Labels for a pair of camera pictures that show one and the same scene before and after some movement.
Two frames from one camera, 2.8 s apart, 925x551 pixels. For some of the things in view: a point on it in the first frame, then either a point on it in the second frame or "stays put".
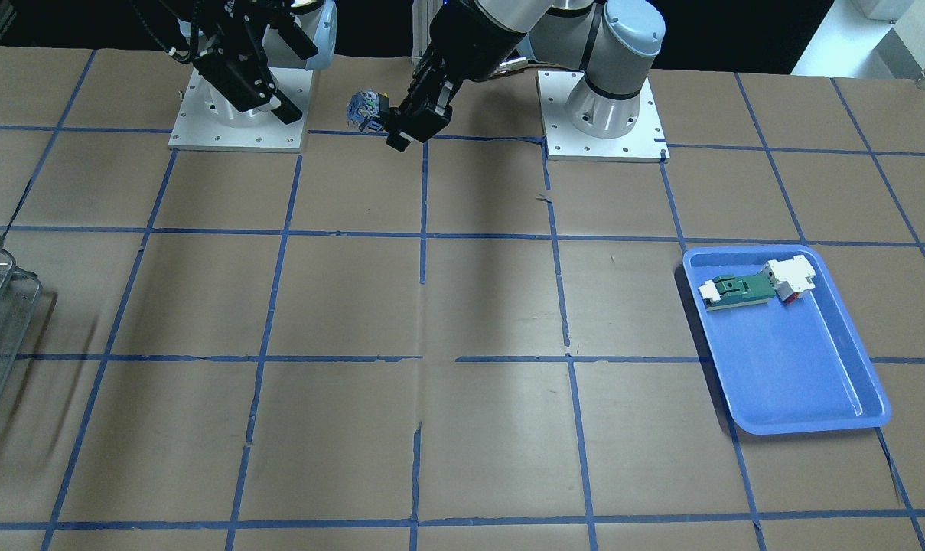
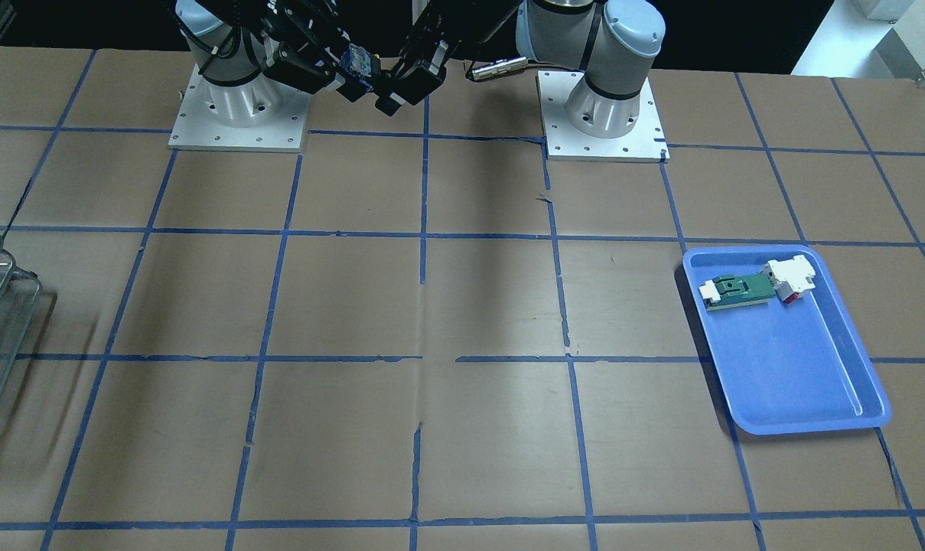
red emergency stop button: x=363 y=110 → x=356 y=60
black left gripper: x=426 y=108 → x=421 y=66
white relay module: x=790 y=277 stays put
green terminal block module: x=733 y=290 stays put
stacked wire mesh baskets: x=4 y=298 stays put
